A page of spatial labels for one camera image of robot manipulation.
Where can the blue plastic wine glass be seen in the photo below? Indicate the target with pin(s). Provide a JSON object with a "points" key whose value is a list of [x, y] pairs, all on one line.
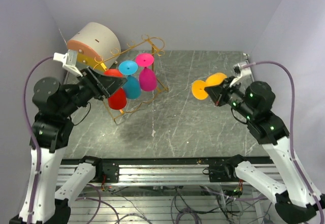
{"points": [[132, 86]]}

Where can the magenta plastic wine glass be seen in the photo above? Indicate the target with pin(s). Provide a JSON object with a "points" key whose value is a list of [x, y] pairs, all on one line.
{"points": [[147, 77]]}

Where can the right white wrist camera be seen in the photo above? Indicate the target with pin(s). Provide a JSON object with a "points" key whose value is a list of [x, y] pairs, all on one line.
{"points": [[242, 71]]}

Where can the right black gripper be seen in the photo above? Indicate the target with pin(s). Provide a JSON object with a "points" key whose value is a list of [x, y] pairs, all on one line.
{"points": [[218, 93]]}

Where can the red plastic wine glass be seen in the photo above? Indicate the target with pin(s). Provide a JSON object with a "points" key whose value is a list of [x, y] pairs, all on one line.
{"points": [[118, 100]]}

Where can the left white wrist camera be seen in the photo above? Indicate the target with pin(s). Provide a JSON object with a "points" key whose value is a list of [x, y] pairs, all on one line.
{"points": [[68, 61]]}

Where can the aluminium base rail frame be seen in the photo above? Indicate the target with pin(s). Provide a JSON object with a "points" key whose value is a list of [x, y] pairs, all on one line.
{"points": [[162, 183]]}

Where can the beige cylindrical toy box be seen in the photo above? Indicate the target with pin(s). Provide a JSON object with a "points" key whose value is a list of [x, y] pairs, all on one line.
{"points": [[97, 46]]}

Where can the yellow plastic wine glass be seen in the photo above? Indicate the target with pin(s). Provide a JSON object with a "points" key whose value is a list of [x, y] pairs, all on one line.
{"points": [[198, 86]]}

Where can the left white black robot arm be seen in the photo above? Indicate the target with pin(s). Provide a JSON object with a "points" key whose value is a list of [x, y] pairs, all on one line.
{"points": [[50, 133]]}

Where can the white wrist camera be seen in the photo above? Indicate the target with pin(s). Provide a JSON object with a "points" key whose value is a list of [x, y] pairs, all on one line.
{"points": [[242, 71], [68, 61]]}

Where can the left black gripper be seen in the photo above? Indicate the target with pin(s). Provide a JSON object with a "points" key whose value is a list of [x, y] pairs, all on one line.
{"points": [[100, 85]]}

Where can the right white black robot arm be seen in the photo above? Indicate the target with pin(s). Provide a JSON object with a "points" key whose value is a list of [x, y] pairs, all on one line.
{"points": [[269, 137]]}

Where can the gold wire wine glass rack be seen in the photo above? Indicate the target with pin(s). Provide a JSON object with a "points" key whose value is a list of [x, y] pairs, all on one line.
{"points": [[157, 49]]}

